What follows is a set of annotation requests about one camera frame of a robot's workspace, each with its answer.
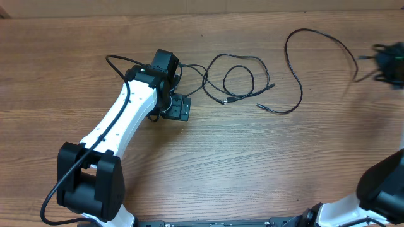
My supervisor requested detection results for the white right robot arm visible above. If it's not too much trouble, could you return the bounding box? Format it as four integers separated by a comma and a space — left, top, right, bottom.
294, 42, 403, 226

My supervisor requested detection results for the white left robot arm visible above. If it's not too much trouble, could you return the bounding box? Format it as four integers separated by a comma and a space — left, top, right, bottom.
51, 49, 191, 226

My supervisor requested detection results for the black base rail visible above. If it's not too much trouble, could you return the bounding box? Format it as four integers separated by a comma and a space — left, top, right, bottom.
134, 216, 301, 227

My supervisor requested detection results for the thin black cable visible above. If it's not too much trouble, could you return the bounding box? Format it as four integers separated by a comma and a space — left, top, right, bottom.
201, 53, 276, 106
176, 62, 256, 103

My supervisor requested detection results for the black USB cable silver plug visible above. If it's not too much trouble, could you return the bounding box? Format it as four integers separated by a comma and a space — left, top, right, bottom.
256, 28, 374, 115

